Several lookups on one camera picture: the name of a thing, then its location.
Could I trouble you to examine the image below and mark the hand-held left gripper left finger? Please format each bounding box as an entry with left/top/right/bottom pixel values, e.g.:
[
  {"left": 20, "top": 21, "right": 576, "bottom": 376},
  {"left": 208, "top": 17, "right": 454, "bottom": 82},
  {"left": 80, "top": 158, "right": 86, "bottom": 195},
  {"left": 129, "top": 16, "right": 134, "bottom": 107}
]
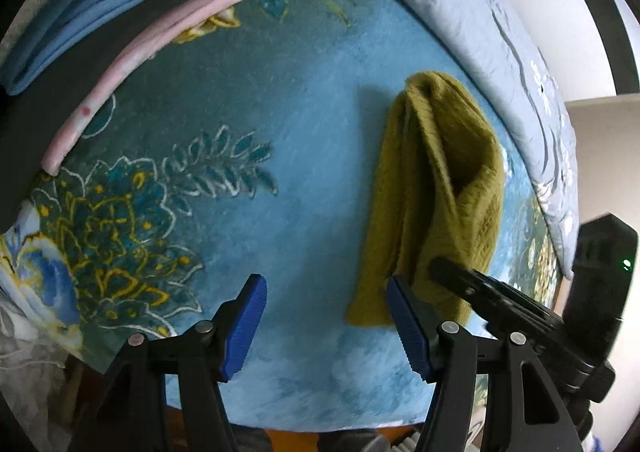
[{"left": 75, "top": 274, "right": 269, "bottom": 452}]

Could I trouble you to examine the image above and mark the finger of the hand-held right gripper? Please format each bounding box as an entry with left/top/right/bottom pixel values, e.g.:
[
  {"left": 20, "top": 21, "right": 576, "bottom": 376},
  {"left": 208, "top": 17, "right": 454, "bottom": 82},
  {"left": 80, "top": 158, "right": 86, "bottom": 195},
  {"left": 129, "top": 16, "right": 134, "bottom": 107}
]
[{"left": 429, "top": 256, "right": 567, "bottom": 349}]

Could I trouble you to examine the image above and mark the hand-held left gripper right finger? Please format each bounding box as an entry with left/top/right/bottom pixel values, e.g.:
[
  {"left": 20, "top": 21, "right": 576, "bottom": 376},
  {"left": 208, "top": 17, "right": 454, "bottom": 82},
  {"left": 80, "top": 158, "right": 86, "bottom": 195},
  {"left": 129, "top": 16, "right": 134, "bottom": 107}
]
[{"left": 386, "top": 275, "right": 584, "bottom": 452}]

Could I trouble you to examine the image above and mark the olive green knitted cloth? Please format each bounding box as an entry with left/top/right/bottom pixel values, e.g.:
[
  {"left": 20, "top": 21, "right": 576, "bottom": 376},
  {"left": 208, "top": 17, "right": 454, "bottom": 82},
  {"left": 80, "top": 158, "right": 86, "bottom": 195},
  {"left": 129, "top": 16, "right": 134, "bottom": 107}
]
[{"left": 344, "top": 71, "right": 505, "bottom": 329}]

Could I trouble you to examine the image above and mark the blue floral blanket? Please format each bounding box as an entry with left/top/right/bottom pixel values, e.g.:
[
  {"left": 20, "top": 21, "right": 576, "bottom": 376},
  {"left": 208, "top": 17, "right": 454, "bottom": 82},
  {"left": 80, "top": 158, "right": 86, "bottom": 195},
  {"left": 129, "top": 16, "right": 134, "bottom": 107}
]
[{"left": 0, "top": 0, "right": 562, "bottom": 433}]

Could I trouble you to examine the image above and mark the grey lace fabric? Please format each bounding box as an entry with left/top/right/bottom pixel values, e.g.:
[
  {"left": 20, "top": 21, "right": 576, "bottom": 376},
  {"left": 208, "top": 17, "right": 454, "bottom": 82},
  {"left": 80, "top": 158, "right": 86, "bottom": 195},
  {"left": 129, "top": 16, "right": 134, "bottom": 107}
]
[{"left": 0, "top": 301, "right": 87, "bottom": 435}]

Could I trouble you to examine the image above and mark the grey patterned quilt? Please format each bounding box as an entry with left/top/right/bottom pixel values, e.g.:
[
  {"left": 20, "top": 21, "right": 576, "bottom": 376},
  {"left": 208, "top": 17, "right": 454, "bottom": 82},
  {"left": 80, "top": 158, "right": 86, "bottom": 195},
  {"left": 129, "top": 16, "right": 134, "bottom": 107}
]
[{"left": 306, "top": 0, "right": 581, "bottom": 281}]

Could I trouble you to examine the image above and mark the black cloth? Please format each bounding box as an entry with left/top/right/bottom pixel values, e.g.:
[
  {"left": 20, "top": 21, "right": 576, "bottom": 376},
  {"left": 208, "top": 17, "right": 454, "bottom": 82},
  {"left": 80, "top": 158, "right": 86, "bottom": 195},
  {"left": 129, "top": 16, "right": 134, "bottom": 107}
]
[{"left": 0, "top": 0, "right": 321, "bottom": 234}]

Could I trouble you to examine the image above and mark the pink folded cloth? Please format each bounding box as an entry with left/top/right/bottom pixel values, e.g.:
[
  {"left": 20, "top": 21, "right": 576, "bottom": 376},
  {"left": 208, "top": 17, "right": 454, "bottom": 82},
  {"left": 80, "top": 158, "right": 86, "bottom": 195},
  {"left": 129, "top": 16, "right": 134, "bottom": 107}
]
[{"left": 40, "top": 0, "right": 272, "bottom": 176}]

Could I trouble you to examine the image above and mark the black door frame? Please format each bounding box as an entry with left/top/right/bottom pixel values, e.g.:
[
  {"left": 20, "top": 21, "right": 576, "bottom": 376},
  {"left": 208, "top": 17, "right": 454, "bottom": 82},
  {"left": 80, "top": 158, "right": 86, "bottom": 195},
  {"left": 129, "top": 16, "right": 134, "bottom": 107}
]
[{"left": 545, "top": 0, "right": 640, "bottom": 96}]

